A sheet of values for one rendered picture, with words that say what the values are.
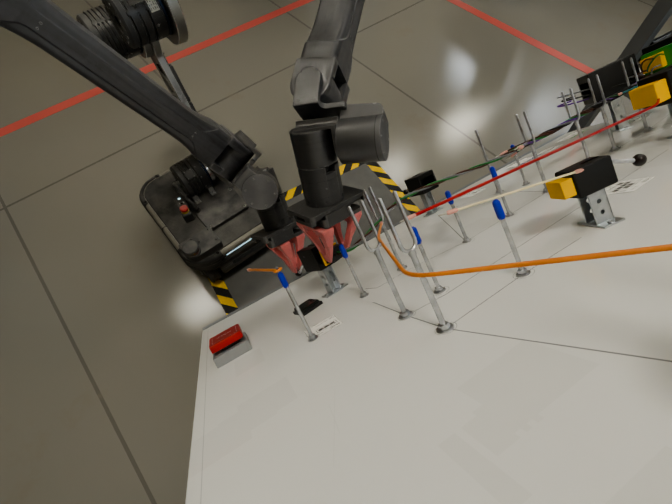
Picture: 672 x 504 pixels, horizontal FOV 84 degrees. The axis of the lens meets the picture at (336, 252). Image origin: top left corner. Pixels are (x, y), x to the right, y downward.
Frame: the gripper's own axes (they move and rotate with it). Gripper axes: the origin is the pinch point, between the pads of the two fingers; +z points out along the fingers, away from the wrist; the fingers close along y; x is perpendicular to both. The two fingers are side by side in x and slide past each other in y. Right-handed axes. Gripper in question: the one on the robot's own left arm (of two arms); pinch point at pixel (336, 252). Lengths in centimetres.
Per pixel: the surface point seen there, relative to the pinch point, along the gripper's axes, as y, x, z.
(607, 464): -15.8, -40.5, -10.7
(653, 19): 94, -12, -18
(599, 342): -6.5, -37.3, -9.2
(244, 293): 18, 109, 72
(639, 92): 45, -24, -13
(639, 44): 95, -11, -13
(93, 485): -68, 92, 101
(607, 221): 14.8, -31.1, -6.8
